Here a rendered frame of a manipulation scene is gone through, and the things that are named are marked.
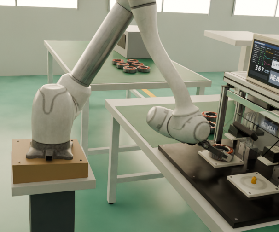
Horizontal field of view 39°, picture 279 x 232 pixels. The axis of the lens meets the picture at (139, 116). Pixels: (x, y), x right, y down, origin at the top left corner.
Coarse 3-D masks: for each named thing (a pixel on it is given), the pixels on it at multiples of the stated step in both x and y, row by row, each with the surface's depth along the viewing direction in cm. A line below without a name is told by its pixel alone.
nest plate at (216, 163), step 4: (200, 152) 177; (204, 152) 177; (208, 152) 178; (204, 156) 174; (208, 156) 174; (236, 156) 176; (208, 160) 171; (212, 160) 170; (216, 160) 171; (220, 160) 171; (232, 160) 172; (236, 160) 172; (240, 160) 172; (212, 164) 168; (216, 164) 167; (220, 164) 167; (224, 164) 167; (228, 164) 168; (232, 164) 169; (236, 164) 170; (240, 164) 171
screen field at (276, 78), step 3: (270, 72) 160; (273, 72) 158; (276, 72) 157; (270, 75) 160; (273, 75) 158; (276, 75) 157; (270, 78) 160; (273, 78) 158; (276, 78) 157; (270, 81) 160; (273, 81) 158; (276, 81) 157; (276, 84) 157
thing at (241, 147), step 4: (240, 144) 181; (240, 148) 181; (248, 148) 175; (240, 152) 181; (248, 152) 175; (252, 152) 176; (244, 156) 178; (248, 156) 176; (252, 156) 177; (256, 156) 178
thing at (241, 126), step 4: (236, 124) 135; (240, 124) 134; (236, 128) 138; (240, 128) 133; (244, 128) 132; (248, 128) 131; (244, 132) 131; (248, 132) 129; (252, 132) 128; (252, 136) 128; (256, 136) 129
